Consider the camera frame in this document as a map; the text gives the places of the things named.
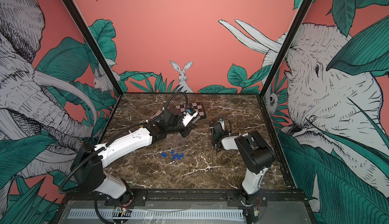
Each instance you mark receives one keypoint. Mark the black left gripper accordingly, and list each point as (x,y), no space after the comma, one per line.
(187,129)

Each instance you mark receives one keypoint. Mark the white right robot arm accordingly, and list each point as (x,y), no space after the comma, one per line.
(256,153)

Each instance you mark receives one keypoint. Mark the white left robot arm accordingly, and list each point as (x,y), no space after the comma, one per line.
(91,161)

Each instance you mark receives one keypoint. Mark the clear test tube blue stopper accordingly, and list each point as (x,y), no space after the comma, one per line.
(180,149)
(166,147)
(177,156)
(172,146)

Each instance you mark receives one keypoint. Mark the brown checkered chess board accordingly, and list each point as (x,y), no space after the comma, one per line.
(197,106)

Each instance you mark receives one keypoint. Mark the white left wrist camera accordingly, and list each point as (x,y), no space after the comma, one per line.
(190,116)

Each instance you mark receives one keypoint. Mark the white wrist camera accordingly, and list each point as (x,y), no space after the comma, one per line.
(221,121)
(190,116)

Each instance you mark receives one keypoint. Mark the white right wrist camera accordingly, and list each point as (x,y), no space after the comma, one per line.
(221,121)

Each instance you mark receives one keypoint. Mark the white slotted cable duct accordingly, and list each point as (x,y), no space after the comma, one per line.
(169,214)

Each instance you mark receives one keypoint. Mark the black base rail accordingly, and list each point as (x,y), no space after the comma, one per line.
(232,197)

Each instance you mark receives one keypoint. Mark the black frame post left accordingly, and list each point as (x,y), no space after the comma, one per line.
(96,51)

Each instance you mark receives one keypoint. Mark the black frame post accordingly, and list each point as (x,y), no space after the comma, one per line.
(298,19)
(96,51)

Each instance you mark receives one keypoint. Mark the black frame post right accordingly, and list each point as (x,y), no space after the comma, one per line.
(298,19)

